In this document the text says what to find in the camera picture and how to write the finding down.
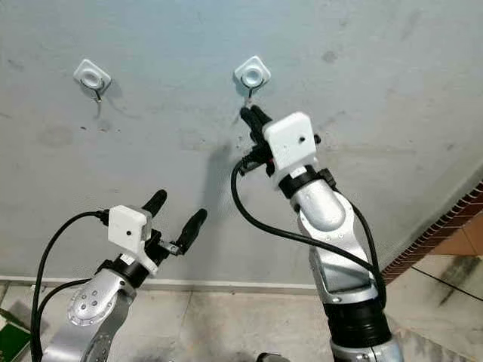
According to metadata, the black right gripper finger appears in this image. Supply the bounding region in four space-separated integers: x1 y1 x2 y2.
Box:
239 106 262 146
251 104 274 141

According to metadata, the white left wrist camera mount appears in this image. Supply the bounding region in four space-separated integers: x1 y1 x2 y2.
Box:
108 205 152 262

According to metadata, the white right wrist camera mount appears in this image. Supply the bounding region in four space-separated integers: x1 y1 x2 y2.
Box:
263 112 318 179

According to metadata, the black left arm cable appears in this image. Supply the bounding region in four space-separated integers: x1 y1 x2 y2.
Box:
30 210 111 362

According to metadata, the green white cardboard box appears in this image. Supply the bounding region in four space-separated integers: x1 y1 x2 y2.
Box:
0 321 32 362

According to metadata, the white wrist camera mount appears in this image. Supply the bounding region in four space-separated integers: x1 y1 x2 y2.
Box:
263 112 318 179
108 205 152 262

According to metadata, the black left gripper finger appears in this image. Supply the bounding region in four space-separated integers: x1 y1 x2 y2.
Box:
175 208 208 256
142 189 168 218

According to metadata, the white adhesive wall hook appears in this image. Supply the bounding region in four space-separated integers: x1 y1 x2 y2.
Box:
74 59 112 103
234 55 272 100

